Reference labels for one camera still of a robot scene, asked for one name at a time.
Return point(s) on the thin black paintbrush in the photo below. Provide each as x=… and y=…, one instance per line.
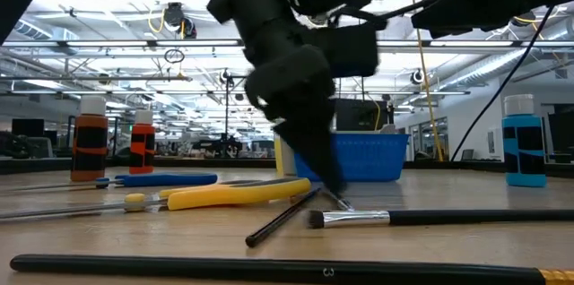
x=278, y=222

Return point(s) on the small black desk monitor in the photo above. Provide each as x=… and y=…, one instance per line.
x=27, y=127

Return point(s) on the black paintbrush gold ferrule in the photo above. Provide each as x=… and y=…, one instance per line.
x=224, y=267

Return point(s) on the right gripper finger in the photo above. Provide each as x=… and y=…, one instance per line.
x=314, y=141

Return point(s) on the dark office chair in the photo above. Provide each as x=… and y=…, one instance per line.
x=27, y=146

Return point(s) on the black background monitor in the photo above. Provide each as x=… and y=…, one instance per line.
x=359, y=114

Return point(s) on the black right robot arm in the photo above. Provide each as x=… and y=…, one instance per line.
x=269, y=7

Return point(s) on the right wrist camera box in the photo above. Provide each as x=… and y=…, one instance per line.
x=354, y=49

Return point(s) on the red paint bottle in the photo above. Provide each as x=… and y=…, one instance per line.
x=142, y=150

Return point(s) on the yellow plastic bin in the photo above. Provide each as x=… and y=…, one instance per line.
x=278, y=155

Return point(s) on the distant black gantry frame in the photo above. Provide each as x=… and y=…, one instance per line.
x=226, y=110

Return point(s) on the blue plastic bin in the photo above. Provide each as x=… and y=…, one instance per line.
x=372, y=157

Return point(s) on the blue paint bottle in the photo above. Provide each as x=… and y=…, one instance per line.
x=524, y=150

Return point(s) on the black paintbrush silver ferrule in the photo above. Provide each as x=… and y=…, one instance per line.
x=448, y=217

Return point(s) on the brown paint bottle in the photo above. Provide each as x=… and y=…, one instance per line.
x=89, y=141

